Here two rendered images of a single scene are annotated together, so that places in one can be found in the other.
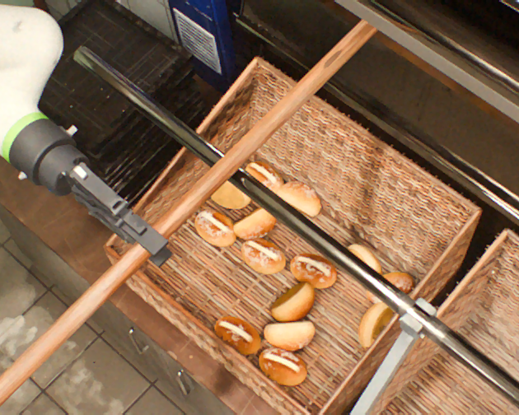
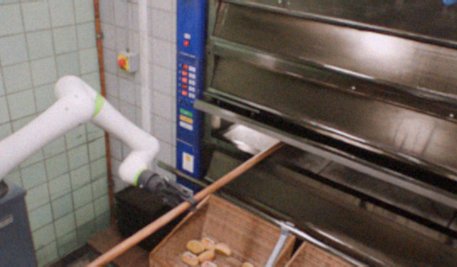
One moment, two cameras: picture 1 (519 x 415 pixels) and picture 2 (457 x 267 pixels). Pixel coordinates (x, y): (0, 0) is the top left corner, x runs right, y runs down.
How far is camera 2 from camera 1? 0.91 m
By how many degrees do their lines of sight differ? 36
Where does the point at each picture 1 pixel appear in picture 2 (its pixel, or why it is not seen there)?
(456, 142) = (286, 205)
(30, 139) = (146, 172)
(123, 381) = not seen: outside the picture
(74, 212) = (132, 255)
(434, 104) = (278, 192)
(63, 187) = (156, 189)
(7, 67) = (141, 149)
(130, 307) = not seen: outside the picture
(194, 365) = not seen: outside the picture
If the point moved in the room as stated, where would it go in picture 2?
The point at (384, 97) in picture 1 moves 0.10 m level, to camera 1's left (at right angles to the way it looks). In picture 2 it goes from (259, 194) to (241, 196)
